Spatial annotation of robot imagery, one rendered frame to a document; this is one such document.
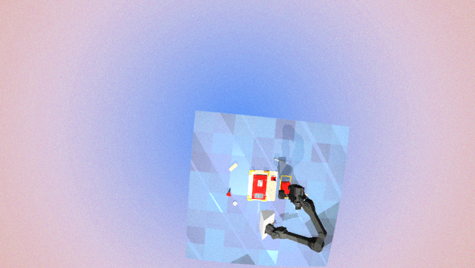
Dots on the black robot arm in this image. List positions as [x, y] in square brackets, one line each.
[314, 243]

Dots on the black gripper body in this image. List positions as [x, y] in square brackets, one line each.
[282, 195]

